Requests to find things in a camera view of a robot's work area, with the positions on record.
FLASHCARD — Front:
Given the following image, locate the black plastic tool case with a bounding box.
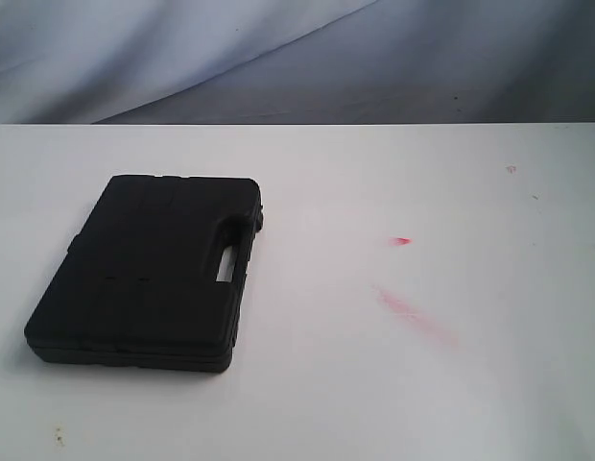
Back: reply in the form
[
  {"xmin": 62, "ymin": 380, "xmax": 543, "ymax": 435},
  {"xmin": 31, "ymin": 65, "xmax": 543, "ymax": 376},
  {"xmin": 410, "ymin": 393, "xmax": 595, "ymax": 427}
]
[{"xmin": 24, "ymin": 175, "xmax": 263, "ymax": 373}]

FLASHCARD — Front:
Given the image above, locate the white backdrop cloth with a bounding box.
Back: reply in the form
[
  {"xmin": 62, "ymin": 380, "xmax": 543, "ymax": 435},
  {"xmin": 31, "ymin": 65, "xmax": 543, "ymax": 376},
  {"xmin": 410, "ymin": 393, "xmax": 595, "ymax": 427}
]
[{"xmin": 0, "ymin": 1, "xmax": 595, "ymax": 125}]

